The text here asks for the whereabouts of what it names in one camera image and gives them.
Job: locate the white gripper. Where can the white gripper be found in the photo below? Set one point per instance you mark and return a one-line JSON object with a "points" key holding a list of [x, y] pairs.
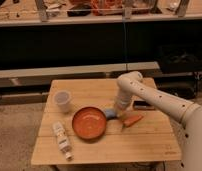
{"points": [[122, 102]]}

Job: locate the white plastic bottle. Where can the white plastic bottle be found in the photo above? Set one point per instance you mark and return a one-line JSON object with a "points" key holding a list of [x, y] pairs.
{"points": [[62, 140]]}

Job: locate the black bin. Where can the black bin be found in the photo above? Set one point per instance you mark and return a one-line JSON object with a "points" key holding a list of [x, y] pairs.
{"points": [[179, 58]]}

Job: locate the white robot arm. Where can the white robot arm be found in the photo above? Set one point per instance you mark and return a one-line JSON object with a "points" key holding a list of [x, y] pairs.
{"points": [[185, 112]]}

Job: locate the long workbench shelf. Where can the long workbench shelf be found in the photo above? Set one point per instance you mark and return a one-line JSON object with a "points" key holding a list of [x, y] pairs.
{"points": [[65, 12]]}

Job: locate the orange bowl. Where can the orange bowl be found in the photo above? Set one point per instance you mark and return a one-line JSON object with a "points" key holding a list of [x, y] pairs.
{"points": [[89, 123]]}

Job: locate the orange toy carrot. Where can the orange toy carrot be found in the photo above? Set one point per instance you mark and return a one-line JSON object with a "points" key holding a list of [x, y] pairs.
{"points": [[129, 121]]}

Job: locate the wooden table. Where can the wooden table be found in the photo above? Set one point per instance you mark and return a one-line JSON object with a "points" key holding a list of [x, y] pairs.
{"points": [[151, 139]]}

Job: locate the translucent plastic cup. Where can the translucent plastic cup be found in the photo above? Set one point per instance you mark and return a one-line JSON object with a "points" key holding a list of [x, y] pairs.
{"points": [[63, 100]]}

